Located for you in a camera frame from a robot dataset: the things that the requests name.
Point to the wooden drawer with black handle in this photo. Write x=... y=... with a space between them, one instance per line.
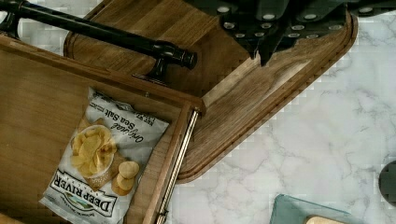
x=43 y=96

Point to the black round container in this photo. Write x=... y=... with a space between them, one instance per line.
x=387 y=183

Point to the wooden cutting board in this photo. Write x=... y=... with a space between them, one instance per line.
x=239 y=94

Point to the teal canister with wooden lid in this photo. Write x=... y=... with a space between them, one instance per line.
x=291 y=210

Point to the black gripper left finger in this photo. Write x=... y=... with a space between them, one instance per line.
x=258 y=25

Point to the Deep River chips bag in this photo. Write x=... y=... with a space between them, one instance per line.
x=102 y=164

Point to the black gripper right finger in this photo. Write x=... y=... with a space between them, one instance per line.
x=300 y=19

